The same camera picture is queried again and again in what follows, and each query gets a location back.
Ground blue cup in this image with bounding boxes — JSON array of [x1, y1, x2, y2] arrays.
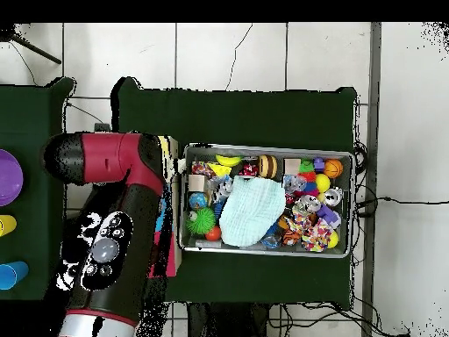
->
[[0, 261, 30, 291]]

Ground red ball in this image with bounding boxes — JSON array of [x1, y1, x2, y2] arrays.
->
[[205, 226, 223, 243]]

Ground yellow cup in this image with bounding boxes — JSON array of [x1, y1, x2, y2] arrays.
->
[[0, 214, 18, 238]]

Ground plain wooden block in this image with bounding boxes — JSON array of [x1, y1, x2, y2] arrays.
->
[[187, 173, 209, 193]]

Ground green spiky ball with eyes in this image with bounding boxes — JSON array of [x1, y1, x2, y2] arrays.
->
[[185, 207, 217, 236]]

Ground wooden box with three holes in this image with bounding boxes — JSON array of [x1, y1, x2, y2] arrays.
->
[[155, 135, 182, 281]]

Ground purple plate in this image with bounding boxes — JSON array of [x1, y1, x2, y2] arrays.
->
[[0, 148, 25, 208]]

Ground mint green muslin cloth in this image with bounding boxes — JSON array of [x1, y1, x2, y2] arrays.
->
[[219, 176, 287, 248]]

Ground clear mesh bin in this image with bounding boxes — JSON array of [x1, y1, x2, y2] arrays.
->
[[179, 143, 355, 260]]

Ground blue globe ball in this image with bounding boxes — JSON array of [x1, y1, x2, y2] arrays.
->
[[189, 192, 210, 211]]

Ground dark green side table cloth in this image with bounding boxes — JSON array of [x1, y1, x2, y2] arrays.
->
[[0, 76, 78, 305]]

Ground dark green tablecloth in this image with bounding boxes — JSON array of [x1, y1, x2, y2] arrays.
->
[[110, 76, 359, 310]]

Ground black tripod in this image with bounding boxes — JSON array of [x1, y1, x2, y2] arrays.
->
[[0, 24, 63, 66]]

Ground yellow cheese wedge toy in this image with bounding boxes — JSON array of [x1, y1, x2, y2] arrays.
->
[[207, 162, 232, 179]]

